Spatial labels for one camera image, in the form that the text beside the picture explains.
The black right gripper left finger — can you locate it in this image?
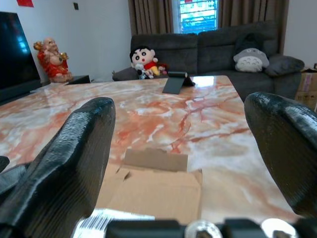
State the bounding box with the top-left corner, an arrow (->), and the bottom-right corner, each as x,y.
0,97 -> 116,238

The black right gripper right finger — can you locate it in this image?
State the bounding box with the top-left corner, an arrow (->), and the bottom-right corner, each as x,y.
244,91 -> 317,219

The brown cardboard box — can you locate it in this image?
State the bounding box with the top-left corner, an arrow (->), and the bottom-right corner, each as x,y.
95,148 -> 203,221

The white barcode label packaging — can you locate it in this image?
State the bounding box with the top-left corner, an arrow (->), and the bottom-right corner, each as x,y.
74,208 -> 157,238

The brown cardboard carton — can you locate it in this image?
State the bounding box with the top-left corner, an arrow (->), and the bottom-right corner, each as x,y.
295,67 -> 317,110

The dark grey cushion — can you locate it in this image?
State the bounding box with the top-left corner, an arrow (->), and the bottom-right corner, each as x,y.
264,55 -> 305,76

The grey Totoro plush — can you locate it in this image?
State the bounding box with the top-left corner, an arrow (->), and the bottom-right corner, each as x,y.
233,48 -> 270,73

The black statue base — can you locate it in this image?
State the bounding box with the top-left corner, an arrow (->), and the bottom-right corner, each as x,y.
64,75 -> 91,86

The red laughing Buddha statue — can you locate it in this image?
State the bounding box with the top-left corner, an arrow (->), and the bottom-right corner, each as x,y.
33,37 -> 74,83

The dark grey fabric sofa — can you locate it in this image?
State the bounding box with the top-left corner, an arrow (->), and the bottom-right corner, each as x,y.
112,19 -> 303,101

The black phone stand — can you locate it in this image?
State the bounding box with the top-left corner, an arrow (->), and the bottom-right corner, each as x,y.
162,71 -> 196,95

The small white plush toy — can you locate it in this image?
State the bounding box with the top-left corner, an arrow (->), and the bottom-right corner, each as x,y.
135,63 -> 148,80

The black flat screen television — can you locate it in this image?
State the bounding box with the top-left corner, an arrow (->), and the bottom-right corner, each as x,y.
0,11 -> 42,90

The brown curtain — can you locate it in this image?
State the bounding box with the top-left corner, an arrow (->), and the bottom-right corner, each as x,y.
127,0 -> 174,36
217,0 -> 290,56

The Shin-chan plush doll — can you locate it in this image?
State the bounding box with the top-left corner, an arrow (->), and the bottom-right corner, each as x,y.
129,45 -> 159,78

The window with grille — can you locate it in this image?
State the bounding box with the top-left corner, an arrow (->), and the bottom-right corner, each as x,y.
172,0 -> 220,35

